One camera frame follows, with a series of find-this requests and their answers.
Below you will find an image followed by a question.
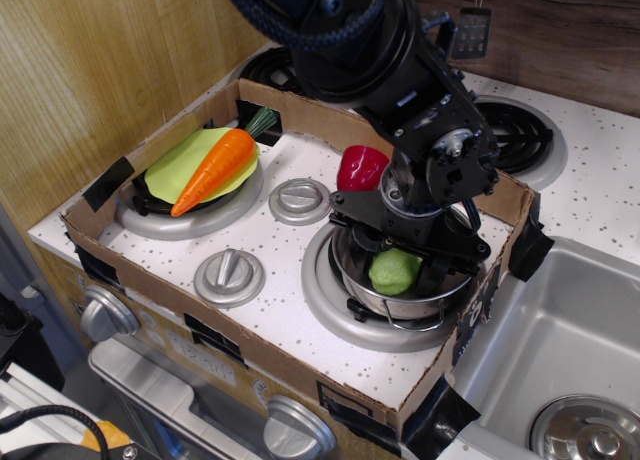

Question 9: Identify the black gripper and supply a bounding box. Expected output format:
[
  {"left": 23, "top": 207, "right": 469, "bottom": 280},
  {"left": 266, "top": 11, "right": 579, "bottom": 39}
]
[{"left": 330, "top": 168, "right": 491, "bottom": 296}]

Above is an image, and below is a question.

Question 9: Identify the green toy broccoli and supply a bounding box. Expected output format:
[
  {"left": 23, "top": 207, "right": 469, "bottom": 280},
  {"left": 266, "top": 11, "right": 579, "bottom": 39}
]
[{"left": 368, "top": 249, "right": 421, "bottom": 296}]

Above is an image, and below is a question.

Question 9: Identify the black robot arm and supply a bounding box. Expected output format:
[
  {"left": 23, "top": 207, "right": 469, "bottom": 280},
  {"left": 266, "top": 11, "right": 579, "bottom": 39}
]
[{"left": 231, "top": 0, "right": 499, "bottom": 296}]

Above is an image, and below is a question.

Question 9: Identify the front right stove burner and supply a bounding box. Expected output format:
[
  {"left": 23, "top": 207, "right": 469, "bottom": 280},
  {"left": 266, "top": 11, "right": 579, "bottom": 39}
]
[{"left": 301, "top": 224, "right": 486, "bottom": 353}]

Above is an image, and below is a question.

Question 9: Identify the stove burner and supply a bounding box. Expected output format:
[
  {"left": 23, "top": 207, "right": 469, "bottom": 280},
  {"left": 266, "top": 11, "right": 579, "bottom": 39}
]
[
  {"left": 476, "top": 95, "right": 568, "bottom": 191},
  {"left": 301, "top": 224, "right": 486, "bottom": 353},
  {"left": 116, "top": 161, "right": 264, "bottom": 241},
  {"left": 239, "top": 47, "right": 307, "bottom": 96}
]

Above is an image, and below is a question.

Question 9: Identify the red toy bell pepper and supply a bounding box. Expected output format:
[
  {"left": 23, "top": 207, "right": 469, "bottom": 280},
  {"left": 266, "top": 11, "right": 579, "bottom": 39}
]
[{"left": 336, "top": 145, "right": 390, "bottom": 191}]

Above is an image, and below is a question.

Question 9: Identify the grey middle stove knob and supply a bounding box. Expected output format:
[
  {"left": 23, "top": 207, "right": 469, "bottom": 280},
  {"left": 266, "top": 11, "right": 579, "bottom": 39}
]
[{"left": 269, "top": 178, "right": 331, "bottom": 226}]

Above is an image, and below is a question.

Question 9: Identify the grey stove knob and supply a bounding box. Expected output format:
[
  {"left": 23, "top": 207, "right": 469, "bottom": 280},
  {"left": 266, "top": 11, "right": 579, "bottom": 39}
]
[
  {"left": 269, "top": 178, "right": 331, "bottom": 226},
  {"left": 194, "top": 248, "right": 266, "bottom": 308}
]

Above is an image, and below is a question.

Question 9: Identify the back right stove burner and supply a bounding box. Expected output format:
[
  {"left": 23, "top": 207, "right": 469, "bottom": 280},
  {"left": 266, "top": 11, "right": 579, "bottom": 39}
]
[{"left": 476, "top": 95, "right": 568, "bottom": 191}]

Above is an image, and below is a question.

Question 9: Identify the grey front stove knob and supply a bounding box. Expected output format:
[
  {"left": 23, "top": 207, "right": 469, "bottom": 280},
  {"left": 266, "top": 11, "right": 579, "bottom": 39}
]
[{"left": 194, "top": 248, "right": 266, "bottom": 308}]

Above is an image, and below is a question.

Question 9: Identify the grey toy sink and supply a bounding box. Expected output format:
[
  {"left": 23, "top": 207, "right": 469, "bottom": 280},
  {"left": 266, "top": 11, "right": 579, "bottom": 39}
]
[{"left": 399, "top": 235, "right": 640, "bottom": 460}]

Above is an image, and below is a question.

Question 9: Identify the orange toy carrot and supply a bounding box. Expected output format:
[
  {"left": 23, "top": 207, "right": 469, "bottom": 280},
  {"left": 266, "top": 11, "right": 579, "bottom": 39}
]
[{"left": 170, "top": 106, "right": 277, "bottom": 217}]

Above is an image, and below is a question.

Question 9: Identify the front left stove burner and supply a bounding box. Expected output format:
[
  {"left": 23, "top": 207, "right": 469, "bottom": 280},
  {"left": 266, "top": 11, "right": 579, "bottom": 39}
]
[{"left": 116, "top": 161, "right": 264, "bottom": 241}]

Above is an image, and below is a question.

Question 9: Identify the right oven front knob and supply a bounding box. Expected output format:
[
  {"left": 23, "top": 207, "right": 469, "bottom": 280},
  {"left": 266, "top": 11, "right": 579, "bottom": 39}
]
[{"left": 263, "top": 395, "right": 337, "bottom": 460}]

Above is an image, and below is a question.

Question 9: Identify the oven knob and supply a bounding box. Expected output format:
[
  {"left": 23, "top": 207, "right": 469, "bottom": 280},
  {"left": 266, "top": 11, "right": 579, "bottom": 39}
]
[
  {"left": 80, "top": 285, "right": 140, "bottom": 343},
  {"left": 263, "top": 395, "right": 337, "bottom": 460}
]

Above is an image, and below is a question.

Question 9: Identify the brown cardboard fence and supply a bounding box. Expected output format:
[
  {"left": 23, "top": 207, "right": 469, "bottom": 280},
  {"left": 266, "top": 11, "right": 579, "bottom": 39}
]
[{"left": 62, "top": 80, "right": 539, "bottom": 457}]

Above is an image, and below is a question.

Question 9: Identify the back left stove burner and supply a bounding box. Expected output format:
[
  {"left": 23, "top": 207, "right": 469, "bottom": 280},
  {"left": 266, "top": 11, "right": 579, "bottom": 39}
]
[{"left": 239, "top": 47, "right": 307, "bottom": 96}]

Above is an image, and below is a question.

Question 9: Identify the hanging grey spatula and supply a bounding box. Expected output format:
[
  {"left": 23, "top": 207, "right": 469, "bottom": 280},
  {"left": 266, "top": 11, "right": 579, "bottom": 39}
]
[{"left": 451, "top": 0, "right": 493, "bottom": 60}]

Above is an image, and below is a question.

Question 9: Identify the silver sink drain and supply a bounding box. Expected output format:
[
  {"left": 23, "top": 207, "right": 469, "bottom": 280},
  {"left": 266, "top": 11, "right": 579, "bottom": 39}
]
[{"left": 528, "top": 395, "right": 639, "bottom": 459}]

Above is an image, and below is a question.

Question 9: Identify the light green plate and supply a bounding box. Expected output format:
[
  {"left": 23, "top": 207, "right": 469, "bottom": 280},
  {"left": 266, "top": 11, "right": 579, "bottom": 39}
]
[{"left": 144, "top": 127, "right": 259, "bottom": 210}]

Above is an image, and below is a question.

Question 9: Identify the left oven front knob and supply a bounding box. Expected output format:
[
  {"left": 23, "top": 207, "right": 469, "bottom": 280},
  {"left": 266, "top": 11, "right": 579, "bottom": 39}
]
[{"left": 80, "top": 285, "right": 140, "bottom": 343}]

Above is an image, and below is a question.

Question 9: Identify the yellow object bottom left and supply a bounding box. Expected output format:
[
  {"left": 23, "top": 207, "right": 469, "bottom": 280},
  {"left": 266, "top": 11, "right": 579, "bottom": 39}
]
[{"left": 80, "top": 420, "right": 131, "bottom": 452}]

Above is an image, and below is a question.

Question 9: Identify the steel pan with handles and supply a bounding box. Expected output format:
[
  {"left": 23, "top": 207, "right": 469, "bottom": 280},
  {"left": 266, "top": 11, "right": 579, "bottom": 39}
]
[{"left": 330, "top": 221, "right": 477, "bottom": 331}]

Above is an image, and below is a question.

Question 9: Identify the silver oven door handle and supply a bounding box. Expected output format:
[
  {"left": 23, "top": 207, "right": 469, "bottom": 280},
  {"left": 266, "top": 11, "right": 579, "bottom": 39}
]
[{"left": 88, "top": 339, "right": 269, "bottom": 459}]

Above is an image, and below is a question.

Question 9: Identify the black cable bottom left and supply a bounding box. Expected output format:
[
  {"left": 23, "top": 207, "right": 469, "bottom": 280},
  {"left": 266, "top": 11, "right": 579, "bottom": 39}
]
[{"left": 0, "top": 403, "right": 110, "bottom": 460}]

